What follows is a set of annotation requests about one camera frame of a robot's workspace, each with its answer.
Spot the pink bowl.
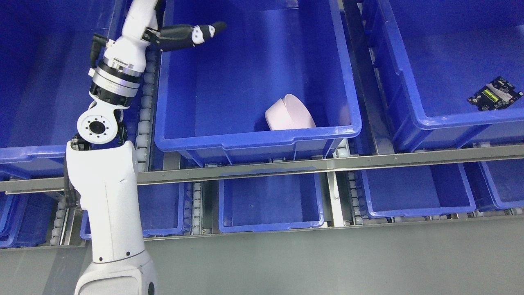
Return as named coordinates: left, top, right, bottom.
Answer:
left=264, top=98, right=294, bottom=131
left=283, top=94, right=316, bottom=129

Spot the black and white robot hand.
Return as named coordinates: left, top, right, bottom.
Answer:
left=120, top=0, right=228, bottom=52

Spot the lower right blue bin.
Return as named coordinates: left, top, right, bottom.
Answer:
left=355, top=163, right=477, bottom=219

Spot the lower middle blue bin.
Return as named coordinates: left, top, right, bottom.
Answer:
left=218, top=173, right=325, bottom=233

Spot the steel shelf rail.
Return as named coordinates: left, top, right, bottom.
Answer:
left=0, top=144, right=524, bottom=193

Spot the black circuit board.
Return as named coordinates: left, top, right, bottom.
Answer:
left=468, top=76, right=523, bottom=111

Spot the blue storage bin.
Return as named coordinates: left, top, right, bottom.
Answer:
left=0, top=0, right=131, bottom=181
left=154, top=0, right=363, bottom=167
left=361, top=0, right=524, bottom=152

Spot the lower left blue bin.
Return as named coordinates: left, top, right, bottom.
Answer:
left=80, top=183, right=193, bottom=240

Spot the middle blue storage bin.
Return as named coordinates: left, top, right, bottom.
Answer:
left=154, top=0, right=363, bottom=167

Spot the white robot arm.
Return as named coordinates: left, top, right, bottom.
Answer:
left=64, top=0, right=159, bottom=295

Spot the right blue storage bin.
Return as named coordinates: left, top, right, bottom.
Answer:
left=361, top=0, right=524, bottom=152

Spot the left blue storage bin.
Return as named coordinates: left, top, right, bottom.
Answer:
left=0, top=0, right=131, bottom=181

